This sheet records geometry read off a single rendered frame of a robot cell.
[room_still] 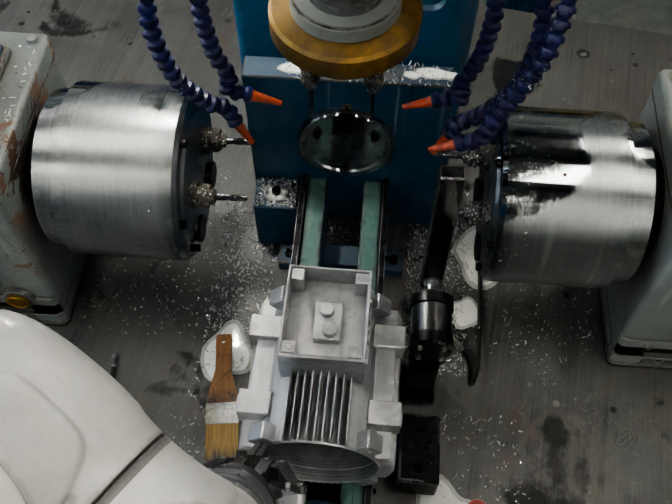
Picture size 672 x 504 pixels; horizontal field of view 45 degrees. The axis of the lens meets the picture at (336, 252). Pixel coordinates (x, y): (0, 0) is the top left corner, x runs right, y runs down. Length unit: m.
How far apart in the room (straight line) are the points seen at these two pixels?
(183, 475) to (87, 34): 1.33
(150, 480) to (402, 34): 0.58
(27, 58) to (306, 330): 0.56
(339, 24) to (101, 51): 0.90
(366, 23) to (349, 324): 0.35
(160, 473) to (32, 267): 0.72
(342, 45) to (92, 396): 0.51
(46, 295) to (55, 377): 0.75
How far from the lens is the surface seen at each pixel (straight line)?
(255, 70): 1.18
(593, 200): 1.08
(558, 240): 1.09
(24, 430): 0.56
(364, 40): 0.93
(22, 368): 0.58
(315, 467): 1.09
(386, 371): 1.00
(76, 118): 1.14
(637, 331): 1.28
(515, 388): 1.31
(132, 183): 1.09
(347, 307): 0.98
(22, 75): 1.22
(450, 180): 0.93
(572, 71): 1.72
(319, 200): 1.31
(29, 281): 1.30
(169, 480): 0.57
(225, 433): 1.25
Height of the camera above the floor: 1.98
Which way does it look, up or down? 58 degrees down
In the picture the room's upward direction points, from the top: straight up
